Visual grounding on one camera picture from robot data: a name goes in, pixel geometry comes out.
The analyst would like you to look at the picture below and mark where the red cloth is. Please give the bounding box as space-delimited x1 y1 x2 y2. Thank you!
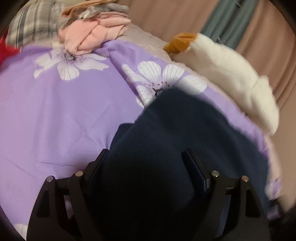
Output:
0 30 20 65

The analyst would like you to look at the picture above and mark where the pink beige curtain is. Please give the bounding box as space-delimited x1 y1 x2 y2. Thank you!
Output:
119 1 295 108

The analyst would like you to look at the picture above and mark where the grey brown patterned garment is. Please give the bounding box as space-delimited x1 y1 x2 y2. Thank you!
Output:
61 1 130 19

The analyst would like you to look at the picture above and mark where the purple floral duvet cover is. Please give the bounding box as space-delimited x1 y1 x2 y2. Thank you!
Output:
1 40 271 232

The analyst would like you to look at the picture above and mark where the navy blue fleece garment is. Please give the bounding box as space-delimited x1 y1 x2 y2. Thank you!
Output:
93 89 268 240

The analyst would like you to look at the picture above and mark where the teal window curtain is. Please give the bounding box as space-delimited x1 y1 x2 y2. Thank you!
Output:
201 0 258 49

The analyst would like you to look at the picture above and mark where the white plush goose toy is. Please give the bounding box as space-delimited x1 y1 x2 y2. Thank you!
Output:
164 33 280 136

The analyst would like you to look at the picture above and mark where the grey plaid pillow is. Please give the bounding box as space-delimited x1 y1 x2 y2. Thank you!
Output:
6 1 66 48

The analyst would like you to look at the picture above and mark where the pink folded clothes pile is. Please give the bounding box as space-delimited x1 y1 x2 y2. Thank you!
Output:
58 11 132 55

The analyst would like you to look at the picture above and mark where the grey quilted bed sheet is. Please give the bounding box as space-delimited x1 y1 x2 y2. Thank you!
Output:
117 24 171 63

